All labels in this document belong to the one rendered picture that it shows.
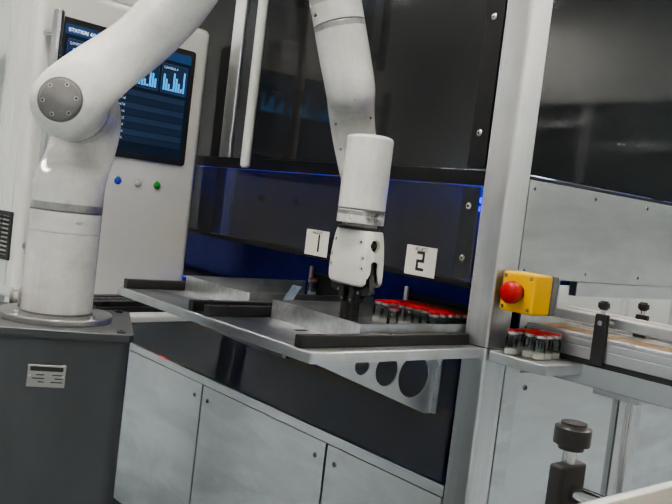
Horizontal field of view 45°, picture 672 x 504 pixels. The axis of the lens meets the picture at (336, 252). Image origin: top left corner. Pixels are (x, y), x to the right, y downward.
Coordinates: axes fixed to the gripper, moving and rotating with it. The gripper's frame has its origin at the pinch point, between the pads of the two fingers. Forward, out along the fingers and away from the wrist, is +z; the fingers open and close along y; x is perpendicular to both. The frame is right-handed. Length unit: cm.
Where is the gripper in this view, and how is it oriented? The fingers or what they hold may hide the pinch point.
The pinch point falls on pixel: (349, 313)
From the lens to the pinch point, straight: 144.7
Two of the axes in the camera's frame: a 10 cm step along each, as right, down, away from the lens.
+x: -7.6, -0.6, -6.4
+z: -1.2, 9.9, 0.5
